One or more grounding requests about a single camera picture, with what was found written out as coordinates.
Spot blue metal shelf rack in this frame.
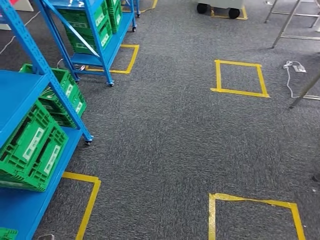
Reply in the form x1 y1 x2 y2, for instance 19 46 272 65
33 0 137 88
0 0 94 240

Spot green plastic crate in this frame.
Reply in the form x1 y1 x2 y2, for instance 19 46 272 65
66 19 113 56
106 0 123 35
0 99 69 193
19 63 78 104
37 89 88 129
0 227 19 240
58 1 109 37

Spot wrinkled yellow floor tape square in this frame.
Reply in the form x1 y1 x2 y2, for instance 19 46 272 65
208 192 306 240

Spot white cart with black wheels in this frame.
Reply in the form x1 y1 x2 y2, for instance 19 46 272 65
195 0 245 20

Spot white power strip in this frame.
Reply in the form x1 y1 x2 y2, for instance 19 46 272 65
291 64 307 74

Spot white cable with plug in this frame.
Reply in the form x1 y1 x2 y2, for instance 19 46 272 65
57 58 87 72

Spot white power strip cable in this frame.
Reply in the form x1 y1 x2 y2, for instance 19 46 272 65
282 60 300 100

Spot chrome table frame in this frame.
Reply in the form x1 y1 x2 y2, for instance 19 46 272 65
263 0 320 50

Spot long white floor cable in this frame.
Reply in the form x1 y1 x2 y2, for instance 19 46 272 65
0 10 42 56

